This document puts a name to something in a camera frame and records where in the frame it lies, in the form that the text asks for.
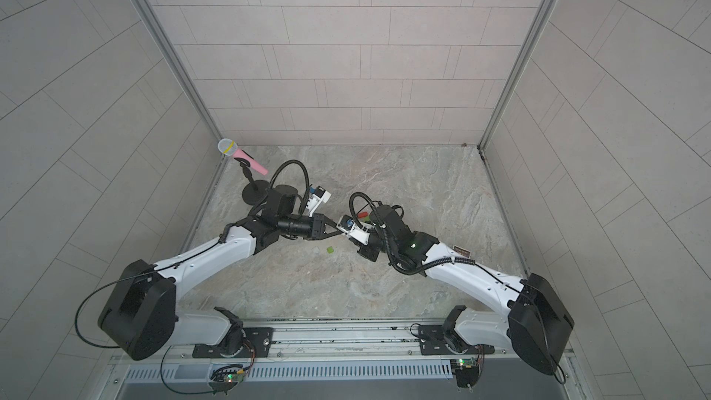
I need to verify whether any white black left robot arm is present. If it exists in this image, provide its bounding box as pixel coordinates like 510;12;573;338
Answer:
97;181;333;360

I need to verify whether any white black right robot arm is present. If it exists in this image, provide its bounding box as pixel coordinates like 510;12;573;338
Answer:
348;192;575;384

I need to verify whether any colourful small card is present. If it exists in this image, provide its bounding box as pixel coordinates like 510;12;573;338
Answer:
453;246;471;257

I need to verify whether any pink toy microphone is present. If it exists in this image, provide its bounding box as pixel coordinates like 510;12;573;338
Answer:
218;138;268;176

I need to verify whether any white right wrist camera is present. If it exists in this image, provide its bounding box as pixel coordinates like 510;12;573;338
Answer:
337;215;370;246

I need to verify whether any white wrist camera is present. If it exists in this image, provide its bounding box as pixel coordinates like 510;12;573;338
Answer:
337;215;370;246
306;186;331;217

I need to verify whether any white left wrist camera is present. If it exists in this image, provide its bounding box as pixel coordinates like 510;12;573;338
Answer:
306;186;331;217

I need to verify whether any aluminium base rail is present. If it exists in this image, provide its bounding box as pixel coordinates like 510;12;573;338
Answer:
109;311;571;394

